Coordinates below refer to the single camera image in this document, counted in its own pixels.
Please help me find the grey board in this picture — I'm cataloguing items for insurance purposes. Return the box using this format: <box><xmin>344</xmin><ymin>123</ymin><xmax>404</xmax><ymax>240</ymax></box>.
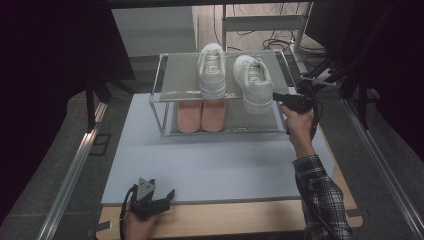
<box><xmin>111</xmin><ymin>6</ymin><xmax>198</xmax><ymax>58</ymax></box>

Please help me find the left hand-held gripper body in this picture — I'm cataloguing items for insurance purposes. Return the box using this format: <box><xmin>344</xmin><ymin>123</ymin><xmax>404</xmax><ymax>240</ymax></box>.
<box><xmin>129</xmin><ymin>177</ymin><xmax>168</xmax><ymax>220</ymax></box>

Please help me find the bundle of black floor cables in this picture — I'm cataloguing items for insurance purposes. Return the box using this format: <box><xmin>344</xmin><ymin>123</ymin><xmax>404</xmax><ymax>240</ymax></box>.
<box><xmin>213</xmin><ymin>3</ymin><xmax>329</xmax><ymax>65</ymax></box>

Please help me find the aluminium rail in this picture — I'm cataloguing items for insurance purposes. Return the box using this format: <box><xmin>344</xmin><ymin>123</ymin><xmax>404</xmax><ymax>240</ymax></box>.
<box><xmin>36</xmin><ymin>101</ymin><xmax>109</xmax><ymax>240</ymax></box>
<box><xmin>343</xmin><ymin>98</ymin><xmax>424</xmax><ymax>240</ymax></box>

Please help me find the grey metal stand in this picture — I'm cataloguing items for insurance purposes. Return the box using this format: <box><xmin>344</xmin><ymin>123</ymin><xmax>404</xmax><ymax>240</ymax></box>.
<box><xmin>221</xmin><ymin>1</ymin><xmax>314</xmax><ymax>75</ymax></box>

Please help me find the metal shoe rack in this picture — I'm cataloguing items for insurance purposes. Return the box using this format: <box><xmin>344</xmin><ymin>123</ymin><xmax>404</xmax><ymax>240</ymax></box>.
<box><xmin>148</xmin><ymin>49</ymin><xmax>303</xmax><ymax>138</ymax></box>

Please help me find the pink slipper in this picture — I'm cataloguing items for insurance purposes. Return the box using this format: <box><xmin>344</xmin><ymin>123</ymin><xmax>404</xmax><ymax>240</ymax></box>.
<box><xmin>200</xmin><ymin>99</ymin><xmax>229</xmax><ymax>133</ymax></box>
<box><xmin>176</xmin><ymin>99</ymin><xmax>203</xmax><ymax>134</ymax></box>

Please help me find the person's left hand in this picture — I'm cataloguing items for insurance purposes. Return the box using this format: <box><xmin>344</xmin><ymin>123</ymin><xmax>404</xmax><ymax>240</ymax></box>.
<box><xmin>121</xmin><ymin>212</ymin><xmax>162</xmax><ymax>240</ymax></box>

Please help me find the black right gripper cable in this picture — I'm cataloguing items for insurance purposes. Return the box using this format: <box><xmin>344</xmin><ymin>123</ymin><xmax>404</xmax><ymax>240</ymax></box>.
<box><xmin>307</xmin><ymin>83</ymin><xmax>323</xmax><ymax>142</ymax></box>

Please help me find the black curtain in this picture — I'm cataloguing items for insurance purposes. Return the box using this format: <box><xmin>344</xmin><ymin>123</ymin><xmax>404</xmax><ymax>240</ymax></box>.
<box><xmin>0</xmin><ymin>0</ymin><xmax>136</xmax><ymax>221</ymax></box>
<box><xmin>304</xmin><ymin>0</ymin><xmax>424</xmax><ymax>161</ymax></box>

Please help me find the person's right hand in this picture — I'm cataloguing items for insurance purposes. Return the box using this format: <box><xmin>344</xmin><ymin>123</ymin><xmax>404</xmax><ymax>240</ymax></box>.
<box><xmin>279</xmin><ymin>104</ymin><xmax>317</xmax><ymax>150</ymax></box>

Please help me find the black square floor frame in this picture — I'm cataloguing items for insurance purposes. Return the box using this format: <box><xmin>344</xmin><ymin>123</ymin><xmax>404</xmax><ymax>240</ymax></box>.
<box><xmin>88</xmin><ymin>133</ymin><xmax>112</xmax><ymax>157</ymax></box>

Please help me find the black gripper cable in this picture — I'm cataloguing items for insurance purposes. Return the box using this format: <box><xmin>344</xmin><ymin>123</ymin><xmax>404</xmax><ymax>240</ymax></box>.
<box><xmin>307</xmin><ymin>83</ymin><xmax>323</xmax><ymax>142</ymax></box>
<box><xmin>118</xmin><ymin>184</ymin><xmax>138</xmax><ymax>240</ymax></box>

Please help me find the white sneaker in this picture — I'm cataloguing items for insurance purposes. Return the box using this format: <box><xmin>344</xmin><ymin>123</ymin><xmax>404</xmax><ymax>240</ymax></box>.
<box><xmin>197</xmin><ymin>43</ymin><xmax>228</xmax><ymax>100</ymax></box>
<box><xmin>232</xmin><ymin>54</ymin><xmax>275</xmax><ymax>115</ymax></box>

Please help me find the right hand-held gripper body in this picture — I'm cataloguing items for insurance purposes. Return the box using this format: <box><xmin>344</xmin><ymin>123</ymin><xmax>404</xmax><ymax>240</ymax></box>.
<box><xmin>284</xmin><ymin>77</ymin><xmax>338</xmax><ymax>115</ymax></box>

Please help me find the black stand leg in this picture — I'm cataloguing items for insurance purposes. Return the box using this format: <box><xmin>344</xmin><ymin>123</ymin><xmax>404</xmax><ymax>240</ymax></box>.
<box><xmin>84</xmin><ymin>74</ymin><xmax>112</xmax><ymax>133</ymax></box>

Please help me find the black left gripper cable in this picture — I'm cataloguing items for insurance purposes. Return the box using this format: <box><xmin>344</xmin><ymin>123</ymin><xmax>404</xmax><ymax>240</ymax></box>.
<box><xmin>118</xmin><ymin>184</ymin><xmax>138</xmax><ymax>240</ymax></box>

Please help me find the black tripod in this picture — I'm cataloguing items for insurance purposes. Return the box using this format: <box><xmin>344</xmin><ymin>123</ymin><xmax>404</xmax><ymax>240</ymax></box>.
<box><xmin>299</xmin><ymin>49</ymin><xmax>371</xmax><ymax>129</ymax></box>

